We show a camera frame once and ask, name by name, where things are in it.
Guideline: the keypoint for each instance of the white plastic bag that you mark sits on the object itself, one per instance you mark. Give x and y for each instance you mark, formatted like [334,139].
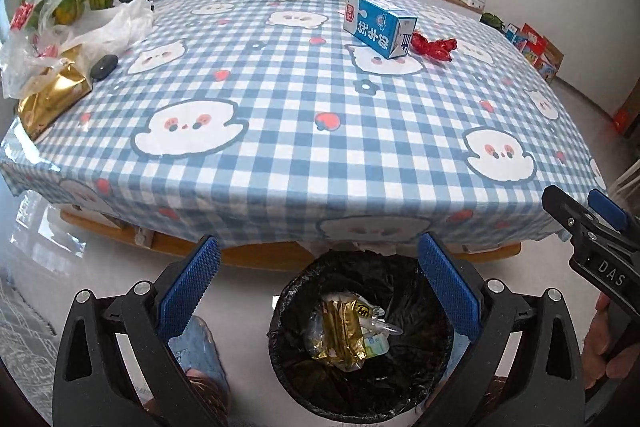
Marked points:
[125,22]

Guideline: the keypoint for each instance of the grey patterned rug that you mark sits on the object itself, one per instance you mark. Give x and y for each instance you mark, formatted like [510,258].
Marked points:
[22,322]

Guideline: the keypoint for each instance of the clear plastic bag red print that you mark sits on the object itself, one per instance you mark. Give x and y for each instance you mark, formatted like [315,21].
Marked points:
[30,52]

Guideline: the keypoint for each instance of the blue checked tablecloth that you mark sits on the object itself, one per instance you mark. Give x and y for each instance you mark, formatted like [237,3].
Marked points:
[310,157]

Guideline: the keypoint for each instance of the person's right hand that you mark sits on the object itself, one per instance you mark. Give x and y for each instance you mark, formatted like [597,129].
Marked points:
[620,359]

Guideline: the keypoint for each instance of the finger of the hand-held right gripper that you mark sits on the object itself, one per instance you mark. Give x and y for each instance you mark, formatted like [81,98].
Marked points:
[567,212]
[607,209]

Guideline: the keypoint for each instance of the stack of colourful boxes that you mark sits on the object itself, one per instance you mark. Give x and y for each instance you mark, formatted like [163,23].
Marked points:
[534,49]

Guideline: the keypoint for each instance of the small gold foil bag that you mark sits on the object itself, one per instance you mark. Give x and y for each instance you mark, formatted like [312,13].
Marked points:
[50,99]

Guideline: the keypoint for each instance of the bin with black bag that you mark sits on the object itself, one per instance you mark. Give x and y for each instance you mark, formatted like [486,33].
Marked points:
[360,382]

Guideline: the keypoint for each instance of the red crumpled wrapper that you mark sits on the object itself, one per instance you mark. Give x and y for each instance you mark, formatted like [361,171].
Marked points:
[435,47]

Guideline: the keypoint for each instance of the black oval object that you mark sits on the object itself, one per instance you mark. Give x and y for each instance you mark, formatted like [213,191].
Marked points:
[104,67]

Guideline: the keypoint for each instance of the dark green object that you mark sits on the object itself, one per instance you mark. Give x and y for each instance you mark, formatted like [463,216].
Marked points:
[492,20]

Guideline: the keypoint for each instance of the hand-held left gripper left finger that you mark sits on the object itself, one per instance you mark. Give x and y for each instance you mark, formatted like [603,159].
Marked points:
[192,287]

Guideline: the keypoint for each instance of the blue and white milk carton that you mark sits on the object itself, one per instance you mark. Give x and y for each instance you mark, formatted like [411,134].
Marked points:
[377,24]

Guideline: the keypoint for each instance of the wooden table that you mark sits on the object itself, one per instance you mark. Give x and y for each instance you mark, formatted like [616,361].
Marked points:
[260,257]

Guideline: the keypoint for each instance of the large gold foil bag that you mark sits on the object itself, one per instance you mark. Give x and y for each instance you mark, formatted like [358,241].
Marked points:
[340,329]

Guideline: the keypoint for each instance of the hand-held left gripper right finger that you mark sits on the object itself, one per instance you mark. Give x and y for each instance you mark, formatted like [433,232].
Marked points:
[450,287]

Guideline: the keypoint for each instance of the person's leg in jeans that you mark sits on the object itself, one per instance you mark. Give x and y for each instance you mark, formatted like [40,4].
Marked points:
[202,349]

